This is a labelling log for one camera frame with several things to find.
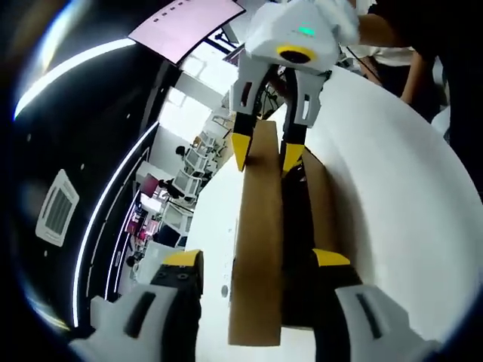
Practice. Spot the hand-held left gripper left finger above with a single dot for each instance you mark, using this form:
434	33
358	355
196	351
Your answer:
113	332

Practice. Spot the red wall display screen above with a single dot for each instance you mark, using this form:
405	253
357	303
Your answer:
149	185

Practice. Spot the brown cardboard shoe box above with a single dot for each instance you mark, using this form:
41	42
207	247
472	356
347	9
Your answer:
260	226

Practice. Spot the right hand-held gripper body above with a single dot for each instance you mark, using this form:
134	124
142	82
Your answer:
287	26

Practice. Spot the ceiling air conditioner vent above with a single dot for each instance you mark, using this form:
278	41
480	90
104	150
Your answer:
56	207

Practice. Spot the group of white office chairs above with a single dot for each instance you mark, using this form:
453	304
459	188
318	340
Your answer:
196	166

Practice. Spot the ceiling light strip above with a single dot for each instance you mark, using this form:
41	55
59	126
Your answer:
68	64

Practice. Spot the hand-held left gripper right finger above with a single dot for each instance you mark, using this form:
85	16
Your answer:
388	332

